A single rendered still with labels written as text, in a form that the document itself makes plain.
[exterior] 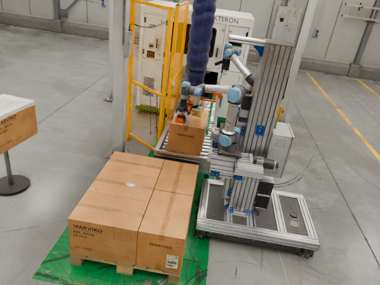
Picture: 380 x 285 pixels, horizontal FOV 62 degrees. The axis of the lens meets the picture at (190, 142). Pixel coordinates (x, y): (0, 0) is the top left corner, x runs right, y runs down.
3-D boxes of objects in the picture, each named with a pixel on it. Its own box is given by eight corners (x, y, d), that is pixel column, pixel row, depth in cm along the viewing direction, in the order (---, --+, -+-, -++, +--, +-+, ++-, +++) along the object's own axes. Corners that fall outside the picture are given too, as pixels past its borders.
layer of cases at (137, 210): (114, 178, 387) (115, 150, 369) (194, 193, 383) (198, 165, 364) (69, 253, 281) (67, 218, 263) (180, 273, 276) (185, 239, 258)
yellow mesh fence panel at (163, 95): (123, 138, 512) (127, -2, 415) (128, 137, 518) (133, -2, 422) (158, 162, 461) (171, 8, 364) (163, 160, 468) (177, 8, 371)
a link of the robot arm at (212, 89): (250, 82, 274) (200, 80, 297) (245, 85, 265) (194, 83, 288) (250, 95, 278) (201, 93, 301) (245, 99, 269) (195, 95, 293)
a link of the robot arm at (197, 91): (204, 87, 285) (194, 83, 289) (199, 89, 276) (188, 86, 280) (203, 95, 288) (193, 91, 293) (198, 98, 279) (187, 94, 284)
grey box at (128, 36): (128, 53, 409) (129, 29, 395) (132, 54, 409) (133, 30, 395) (124, 56, 391) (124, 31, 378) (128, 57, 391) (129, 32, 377)
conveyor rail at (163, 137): (180, 100, 586) (181, 90, 578) (183, 100, 586) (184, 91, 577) (153, 163, 381) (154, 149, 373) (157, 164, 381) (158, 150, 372)
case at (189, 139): (175, 132, 431) (178, 105, 413) (204, 137, 428) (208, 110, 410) (166, 153, 378) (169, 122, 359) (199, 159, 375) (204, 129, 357)
